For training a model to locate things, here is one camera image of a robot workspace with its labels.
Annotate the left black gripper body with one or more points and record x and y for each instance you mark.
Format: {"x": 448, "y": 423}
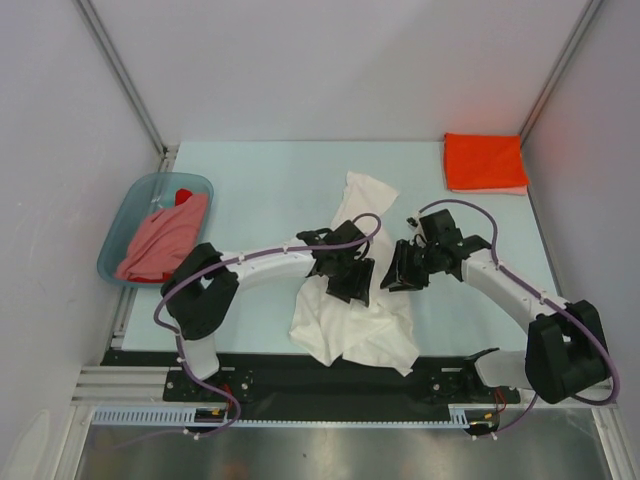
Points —
{"x": 342, "y": 258}

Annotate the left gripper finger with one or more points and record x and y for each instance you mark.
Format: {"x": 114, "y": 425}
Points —
{"x": 343, "y": 286}
{"x": 362, "y": 272}

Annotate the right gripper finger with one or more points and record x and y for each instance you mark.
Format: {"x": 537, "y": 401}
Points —
{"x": 394, "y": 279}
{"x": 410, "y": 272}

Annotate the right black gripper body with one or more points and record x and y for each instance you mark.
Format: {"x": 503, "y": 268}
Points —
{"x": 429, "y": 254}

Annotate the white printed t shirt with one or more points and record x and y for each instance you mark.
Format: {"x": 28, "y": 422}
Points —
{"x": 377, "y": 335}

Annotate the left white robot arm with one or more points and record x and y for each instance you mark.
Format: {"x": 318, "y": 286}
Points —
{"x": 200, "y": 292}

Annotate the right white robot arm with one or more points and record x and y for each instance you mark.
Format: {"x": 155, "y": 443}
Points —
{"x": 565, "y": 351}

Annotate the folded orange t shirt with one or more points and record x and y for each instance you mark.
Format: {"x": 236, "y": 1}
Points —
{"x": 483, "y": 161}

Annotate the pink t shirt in basket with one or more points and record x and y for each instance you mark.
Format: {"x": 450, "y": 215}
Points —
{"x": 165, "y": 235}

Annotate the blue plastic basket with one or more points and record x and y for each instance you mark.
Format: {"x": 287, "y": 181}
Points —
{"x": 161, "y": 219}

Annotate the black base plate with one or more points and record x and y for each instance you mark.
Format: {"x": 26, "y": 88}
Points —
{"x": 277, "y": 382}

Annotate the grey slotted cable duct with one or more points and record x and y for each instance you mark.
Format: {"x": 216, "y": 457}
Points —
{"x": 211, "y": 417}

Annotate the right aluminium frame post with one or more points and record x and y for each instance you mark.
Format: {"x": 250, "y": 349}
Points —
{"x": 578, "y": 34}

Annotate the aluminium frame post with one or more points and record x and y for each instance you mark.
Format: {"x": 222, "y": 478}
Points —
{"x": 578, "y": 34}
{"x": 96, "y": 28}

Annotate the left aluminium frame post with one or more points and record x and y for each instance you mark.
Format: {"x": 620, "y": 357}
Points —
{"x": 96, "y": 28}

